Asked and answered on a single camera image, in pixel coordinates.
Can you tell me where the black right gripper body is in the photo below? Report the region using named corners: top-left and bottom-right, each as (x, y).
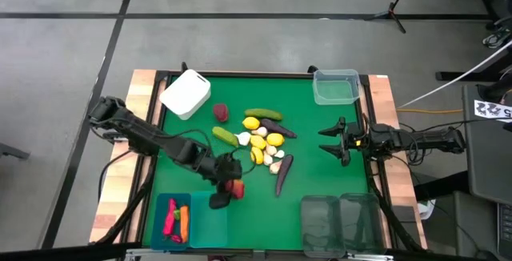
top-left (343, 121), bottom-right (369, 163)

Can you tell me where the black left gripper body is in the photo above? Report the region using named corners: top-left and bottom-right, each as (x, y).
top-left (206, 152), bottom-right (244, 185)

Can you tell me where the red and yellow apple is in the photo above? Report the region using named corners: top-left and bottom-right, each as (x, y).
top-left (225, 179), bottom-right (246, 201)

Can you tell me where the yellow lemon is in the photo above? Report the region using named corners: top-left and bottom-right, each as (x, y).
top-left (250, 146), bottom-right (265, 166)
top-left (242, 116), bottom-right (261, 131)
top-left (250, 135), bottom-right (268, 151)

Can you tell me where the dark red apple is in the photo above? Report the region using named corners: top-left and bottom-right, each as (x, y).
top-left (212, 103), bottom-right (230, 123)

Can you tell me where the orange fruit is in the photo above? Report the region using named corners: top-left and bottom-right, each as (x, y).
top-left (266, 132), bottom-right (286, 147)

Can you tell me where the teal plastic bin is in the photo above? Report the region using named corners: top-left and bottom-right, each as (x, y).
top-left (189, 191), bottom-right (229, 249)

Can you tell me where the clear plastic bin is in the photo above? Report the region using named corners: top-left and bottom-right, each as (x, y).
top-left (312, 68), bottom-right (362, 106)

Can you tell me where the orange carrot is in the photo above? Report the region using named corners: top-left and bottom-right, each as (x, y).
top-left (179, 205), bottom-right (190, 243)

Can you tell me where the green table mat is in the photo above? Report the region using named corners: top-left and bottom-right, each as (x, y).
top-left (142, 74), bottom-right (370, 252)

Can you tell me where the pink carrot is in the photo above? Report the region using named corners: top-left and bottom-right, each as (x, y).
top-left (162, 198), bottom-right (178, 237)

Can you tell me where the blue plastic bin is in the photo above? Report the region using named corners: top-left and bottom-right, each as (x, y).
top-left (150, 191), bottom-right (193, 251)

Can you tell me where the silver aluminium crossbar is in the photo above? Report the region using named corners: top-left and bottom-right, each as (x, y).
top-left (123, 247), bottom-right (395, 261)

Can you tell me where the grey transparent plastic bin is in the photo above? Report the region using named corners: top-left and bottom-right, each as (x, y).
top-left (299, 195), bottom-right (346, 259)
top-left (338, 192), bottom-right (386, 255)

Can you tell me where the white plastic bin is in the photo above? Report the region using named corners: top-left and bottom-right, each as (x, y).
top-left (158, 68), bottom-right (212, 121)

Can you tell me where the black tripod stand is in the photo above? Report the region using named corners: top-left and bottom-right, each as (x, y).
top-left (362, 0), bottom-right (416, 34)

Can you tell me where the dark grey desk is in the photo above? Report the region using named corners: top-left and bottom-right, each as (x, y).
top-left (461, 83), bottom-right (512, 207)

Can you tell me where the white paper number tag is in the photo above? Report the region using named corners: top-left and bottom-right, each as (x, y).
top-left (473, 98), bottom-right (512, 124)

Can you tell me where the person's shoe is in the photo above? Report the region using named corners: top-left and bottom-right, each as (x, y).
top-left (481, 26), bottom-right (512, 50)

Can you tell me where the black keyboard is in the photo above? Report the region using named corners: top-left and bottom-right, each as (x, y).
top-left (497, 203), bottom-right (512, 260)

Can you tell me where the grey furniture foot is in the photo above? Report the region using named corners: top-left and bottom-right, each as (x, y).
top-left (0, 142), bottom-right (32, 161)

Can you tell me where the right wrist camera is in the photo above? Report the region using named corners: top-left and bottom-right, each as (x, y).
top-left (366, 127), bottom-right (391, 154)

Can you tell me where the black cable bundle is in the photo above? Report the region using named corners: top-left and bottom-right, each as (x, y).
top-left (92, 148), bottom-right (157, 247)
top-left (366, 160), bottom-right (427, 253)

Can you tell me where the orange hanging cable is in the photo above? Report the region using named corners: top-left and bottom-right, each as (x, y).
top-left (395, 107), bottom-right (464, 115)

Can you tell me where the white cable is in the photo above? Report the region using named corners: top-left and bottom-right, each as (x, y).
top-left (397, 39), bottom-right (512, 110)

